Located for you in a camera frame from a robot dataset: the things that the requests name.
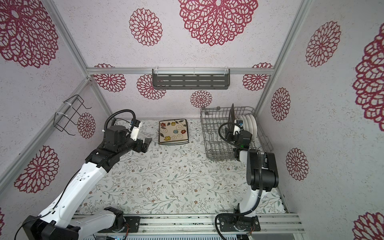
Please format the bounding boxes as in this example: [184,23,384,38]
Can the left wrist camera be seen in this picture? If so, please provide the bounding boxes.
[130,120,142,141]

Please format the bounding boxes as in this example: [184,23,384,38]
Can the black wire wall holder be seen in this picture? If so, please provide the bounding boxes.
[53,94,91,136]

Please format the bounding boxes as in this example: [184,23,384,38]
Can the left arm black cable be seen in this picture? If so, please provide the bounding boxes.
[13,109,137,240]

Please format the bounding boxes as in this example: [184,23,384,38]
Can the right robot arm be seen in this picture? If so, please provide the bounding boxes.
[215,129,279,237]

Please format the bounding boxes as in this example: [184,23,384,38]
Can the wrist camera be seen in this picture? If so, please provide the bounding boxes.
[130,120,142,141]
[233,119,244,135]

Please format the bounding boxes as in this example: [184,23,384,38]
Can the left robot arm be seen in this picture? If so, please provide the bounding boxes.
[21,126,152,240]

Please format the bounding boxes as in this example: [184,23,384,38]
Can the floral table mat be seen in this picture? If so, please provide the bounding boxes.
[78,119,286,216]

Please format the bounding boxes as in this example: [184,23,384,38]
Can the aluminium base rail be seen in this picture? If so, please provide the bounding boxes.
[52,206,305,240]

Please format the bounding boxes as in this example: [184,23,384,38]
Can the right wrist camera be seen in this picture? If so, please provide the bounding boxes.
[233,119,244,135]

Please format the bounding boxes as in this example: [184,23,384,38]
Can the grey wire dish rack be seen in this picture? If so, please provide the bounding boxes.
[200,107,274,161]

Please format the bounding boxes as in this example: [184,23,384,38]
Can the grey wall shelf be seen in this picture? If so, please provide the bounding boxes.
[152,69,231,90]

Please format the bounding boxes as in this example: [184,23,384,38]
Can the black square plate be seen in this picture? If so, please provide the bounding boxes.
[228,104,237,133]
[159,119,189,142]

